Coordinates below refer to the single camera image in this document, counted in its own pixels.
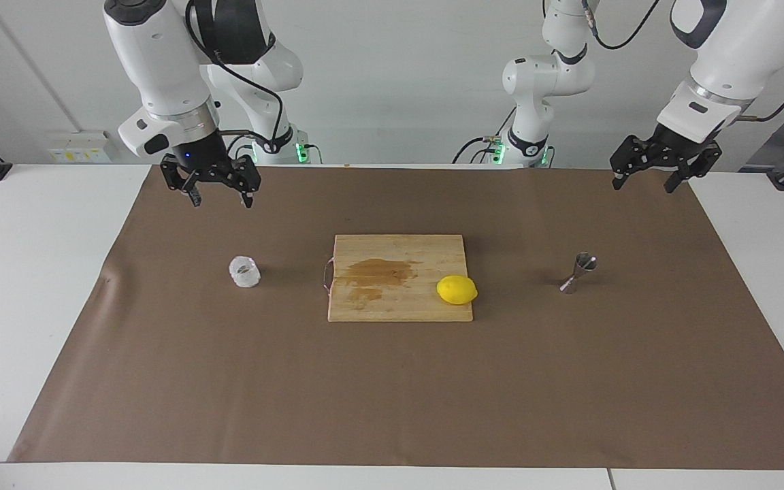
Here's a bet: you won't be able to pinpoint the black base cables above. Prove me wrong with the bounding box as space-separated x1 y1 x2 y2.
225 133 257 164
452 105 503 165

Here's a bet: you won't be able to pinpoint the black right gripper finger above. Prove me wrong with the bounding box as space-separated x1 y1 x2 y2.
161 154 203 208
227 155 261 209

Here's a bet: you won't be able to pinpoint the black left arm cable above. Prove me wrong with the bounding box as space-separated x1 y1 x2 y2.
581 0 784 123

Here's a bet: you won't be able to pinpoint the black left base cables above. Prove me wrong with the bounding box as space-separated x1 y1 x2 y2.
452 105 503 165

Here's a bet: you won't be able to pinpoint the clear glass cup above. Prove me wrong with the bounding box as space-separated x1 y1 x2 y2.
229 256 261 289

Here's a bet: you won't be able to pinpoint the steel jigger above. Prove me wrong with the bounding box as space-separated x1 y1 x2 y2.
559 252 598 295

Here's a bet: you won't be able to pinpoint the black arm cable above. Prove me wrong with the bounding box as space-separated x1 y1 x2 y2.
581 0 784 123
184 0 287 156

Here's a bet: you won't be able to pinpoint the dark grey panel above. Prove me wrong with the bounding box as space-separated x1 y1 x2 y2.
739 78 784 174

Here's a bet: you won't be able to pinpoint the black right base cables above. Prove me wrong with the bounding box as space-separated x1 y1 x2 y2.
225 133 257 164

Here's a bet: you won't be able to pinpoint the wooden cutting board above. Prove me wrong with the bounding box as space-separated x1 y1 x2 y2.
323 234 474 323

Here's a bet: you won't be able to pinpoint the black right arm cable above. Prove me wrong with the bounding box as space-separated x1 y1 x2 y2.
184 0 287 156

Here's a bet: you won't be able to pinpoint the brown paper table mat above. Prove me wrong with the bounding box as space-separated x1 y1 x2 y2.
7 163 784 470

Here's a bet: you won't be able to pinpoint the yellow lemon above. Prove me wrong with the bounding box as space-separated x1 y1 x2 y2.
436 275 479 306

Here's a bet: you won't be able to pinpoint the white wall socket box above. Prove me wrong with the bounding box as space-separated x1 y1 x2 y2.
47 131 115 164

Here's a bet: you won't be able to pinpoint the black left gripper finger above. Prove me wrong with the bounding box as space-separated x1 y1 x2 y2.
664 142 723 195
610 135 658 191

